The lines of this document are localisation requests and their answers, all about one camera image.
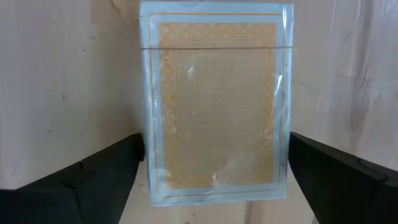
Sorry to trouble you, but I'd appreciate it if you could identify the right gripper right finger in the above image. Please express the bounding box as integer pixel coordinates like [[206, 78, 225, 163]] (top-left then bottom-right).
[[288, 131, 398, 224]]

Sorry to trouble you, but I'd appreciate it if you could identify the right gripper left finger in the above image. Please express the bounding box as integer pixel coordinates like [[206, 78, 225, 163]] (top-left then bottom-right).
[[0, 133, 146, 224]]

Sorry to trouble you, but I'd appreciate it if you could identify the orange playing card deck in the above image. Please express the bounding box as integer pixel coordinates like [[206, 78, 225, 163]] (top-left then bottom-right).
[[138, 0, 295, 208]]

